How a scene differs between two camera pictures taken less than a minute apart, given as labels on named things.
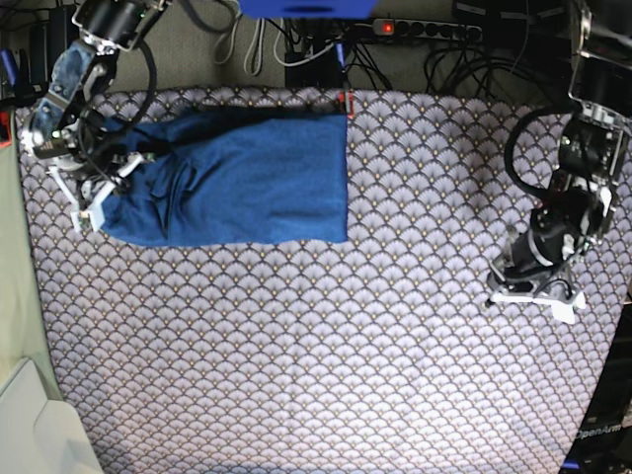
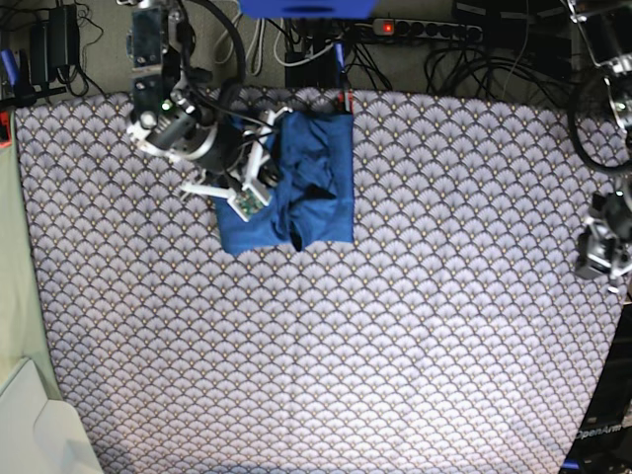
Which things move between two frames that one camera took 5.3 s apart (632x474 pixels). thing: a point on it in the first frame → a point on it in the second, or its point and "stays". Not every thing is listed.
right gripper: x=544 y=252 → x=603 y=245
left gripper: x=85 y=141 → x=194 y=135
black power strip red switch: x=429 y=29 stays
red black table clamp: x=346 y=95 stays
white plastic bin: x=41 y=435 stays
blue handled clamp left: x=15 y=78 stays
